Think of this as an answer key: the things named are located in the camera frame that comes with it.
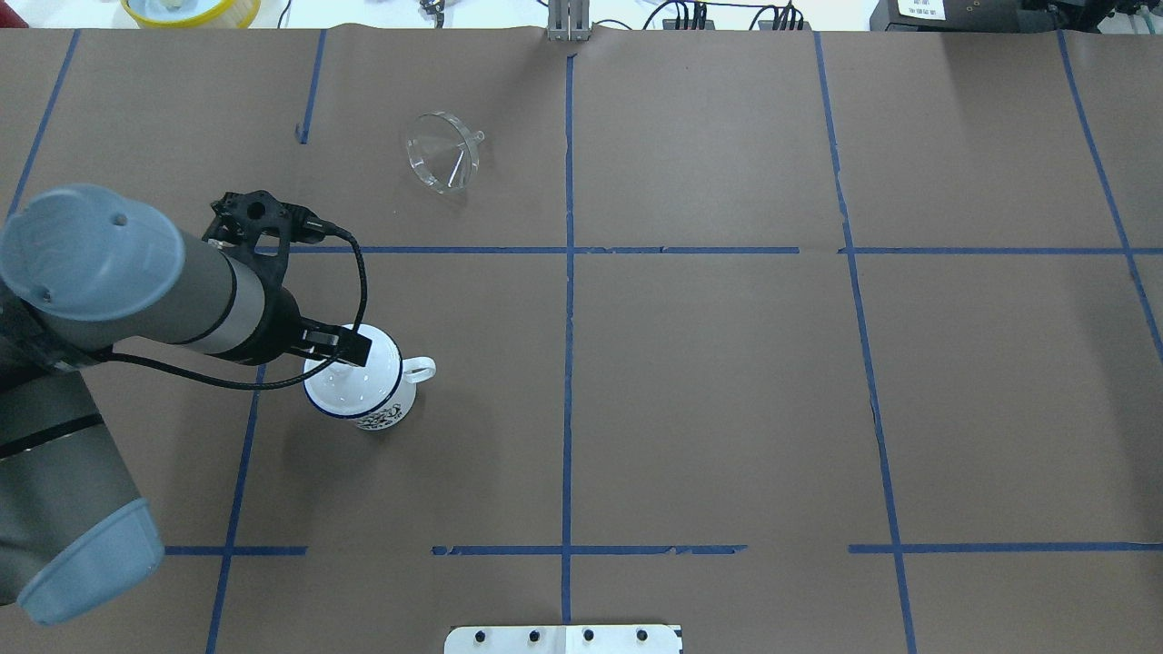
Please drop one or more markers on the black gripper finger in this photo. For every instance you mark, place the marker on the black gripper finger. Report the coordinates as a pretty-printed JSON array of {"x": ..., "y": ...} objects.
[
  {"x": 356, "y": 348},
  {"x": 323, "y": 350}
]

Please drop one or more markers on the clear glass funnel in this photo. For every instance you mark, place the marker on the clear glass funnel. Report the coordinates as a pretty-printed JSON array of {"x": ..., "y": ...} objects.
[{"x": 443, "y": 151}]

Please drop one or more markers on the black power box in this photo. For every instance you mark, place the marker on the black power box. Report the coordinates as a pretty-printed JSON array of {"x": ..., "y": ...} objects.
[{"x": 990, "y": 17}]

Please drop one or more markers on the white enamel cup blue rim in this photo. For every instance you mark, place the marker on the white enamel cup blue rim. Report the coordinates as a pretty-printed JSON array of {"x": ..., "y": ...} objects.
[{"x": 415, "y": 371}]

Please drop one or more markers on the yellow tape roll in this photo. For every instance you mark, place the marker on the yellow tape roll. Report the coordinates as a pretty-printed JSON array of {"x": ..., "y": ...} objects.
[{"x": 192, "y": 14}]

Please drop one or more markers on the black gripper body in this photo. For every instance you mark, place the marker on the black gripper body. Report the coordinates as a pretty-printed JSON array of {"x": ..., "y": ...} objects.
[{"x": 278, "y": 328}]

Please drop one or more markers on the white cup lid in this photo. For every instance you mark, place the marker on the white cup lid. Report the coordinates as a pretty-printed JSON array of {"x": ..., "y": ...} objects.
[{"x": 349, "y": 392}]

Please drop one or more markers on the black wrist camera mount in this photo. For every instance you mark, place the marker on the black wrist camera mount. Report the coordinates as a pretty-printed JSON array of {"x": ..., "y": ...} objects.
[{"x": 257, "y": 230}]

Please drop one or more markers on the aluminium frame post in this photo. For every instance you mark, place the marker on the aluminium frame post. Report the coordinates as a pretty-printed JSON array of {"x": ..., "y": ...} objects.
[{"x": 568, "y": 20}]

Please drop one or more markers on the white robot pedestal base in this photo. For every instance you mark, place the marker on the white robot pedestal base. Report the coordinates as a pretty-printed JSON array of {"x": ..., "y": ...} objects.
[{"x": 594, "y": 638}]

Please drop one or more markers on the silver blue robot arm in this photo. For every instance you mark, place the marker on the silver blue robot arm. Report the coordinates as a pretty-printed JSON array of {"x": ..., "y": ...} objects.
[{"x": 91, "y": 278}]

